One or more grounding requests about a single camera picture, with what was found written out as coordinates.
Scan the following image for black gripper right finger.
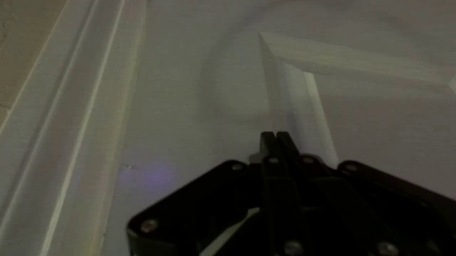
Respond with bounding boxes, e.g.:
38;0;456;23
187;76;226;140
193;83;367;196
274;131;456;256

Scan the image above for white panelled door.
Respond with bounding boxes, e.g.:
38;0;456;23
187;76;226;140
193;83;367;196
89;0;456;256

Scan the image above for white door frame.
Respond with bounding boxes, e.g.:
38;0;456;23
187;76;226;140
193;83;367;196
0;0;147;256

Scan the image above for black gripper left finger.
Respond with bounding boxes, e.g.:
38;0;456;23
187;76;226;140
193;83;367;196
125;131;281;256

